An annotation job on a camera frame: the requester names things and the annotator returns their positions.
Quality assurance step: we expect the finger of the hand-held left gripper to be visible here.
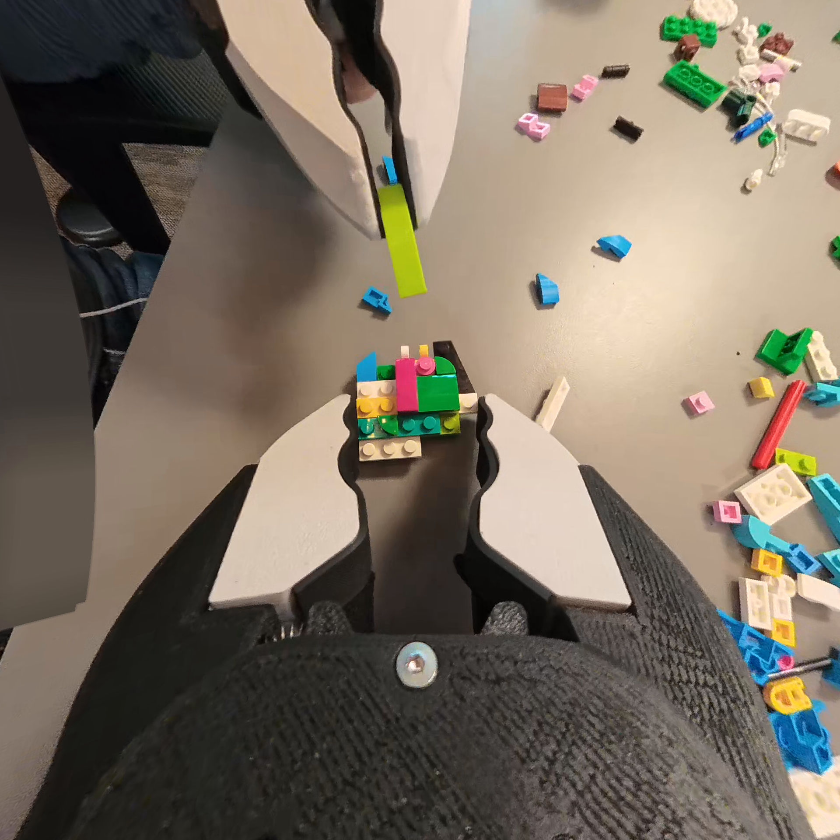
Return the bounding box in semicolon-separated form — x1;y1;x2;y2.
373;0;473;231
215;0;385;241

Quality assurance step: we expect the pile of blue white bricks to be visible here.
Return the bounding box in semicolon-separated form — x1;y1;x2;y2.
715;545;840;840

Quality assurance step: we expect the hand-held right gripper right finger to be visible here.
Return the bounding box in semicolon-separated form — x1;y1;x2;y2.
454;392;635;611

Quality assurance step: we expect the person's left hand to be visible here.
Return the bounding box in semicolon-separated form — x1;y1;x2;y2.
343;56;376;105

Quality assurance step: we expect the white studded brick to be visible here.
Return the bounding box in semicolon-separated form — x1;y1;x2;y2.
805;331;839;383

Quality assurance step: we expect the colourful brick assembly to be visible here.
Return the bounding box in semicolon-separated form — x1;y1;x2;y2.
356;341;480;463

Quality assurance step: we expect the grey desk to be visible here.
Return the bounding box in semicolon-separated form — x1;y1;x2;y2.
0;0;840;815

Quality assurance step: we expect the green studded plate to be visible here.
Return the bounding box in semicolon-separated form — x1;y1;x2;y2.
663;60;727;108
660;14;718;48

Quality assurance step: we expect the black office chair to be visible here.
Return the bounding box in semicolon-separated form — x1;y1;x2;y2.
7;49;227;257

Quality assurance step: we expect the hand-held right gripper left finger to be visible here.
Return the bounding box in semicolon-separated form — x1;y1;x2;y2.
209;392;374;613

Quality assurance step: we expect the green bracket brick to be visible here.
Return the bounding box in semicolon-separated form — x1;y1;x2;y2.
755;327;815;376

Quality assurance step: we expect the white round flower plate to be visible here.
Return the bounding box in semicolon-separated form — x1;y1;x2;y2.
688;0;739;28

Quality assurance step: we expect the lime green long plate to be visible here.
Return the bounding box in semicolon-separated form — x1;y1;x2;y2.
377;185;428;299

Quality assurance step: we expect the white rounded brick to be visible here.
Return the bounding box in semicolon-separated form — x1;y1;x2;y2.
782;108;831;144

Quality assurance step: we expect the red long bar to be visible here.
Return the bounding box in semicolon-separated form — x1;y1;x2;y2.
751;379;807;471

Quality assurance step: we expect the teal long slope brick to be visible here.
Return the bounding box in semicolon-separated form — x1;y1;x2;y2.
807;474;840;542

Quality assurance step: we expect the light blue curved brick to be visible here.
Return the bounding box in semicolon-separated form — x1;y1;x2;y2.
730;515;791;555

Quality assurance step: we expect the person's leg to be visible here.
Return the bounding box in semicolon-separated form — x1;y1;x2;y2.
62;239;165;421

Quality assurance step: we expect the white long plate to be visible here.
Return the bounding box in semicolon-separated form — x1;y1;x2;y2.
535;376;571;432

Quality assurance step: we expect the white square plate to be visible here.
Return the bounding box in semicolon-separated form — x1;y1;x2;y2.
734;463;813;525

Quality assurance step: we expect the heap of small mixed bricks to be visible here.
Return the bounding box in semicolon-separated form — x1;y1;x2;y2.
718;16;802;132

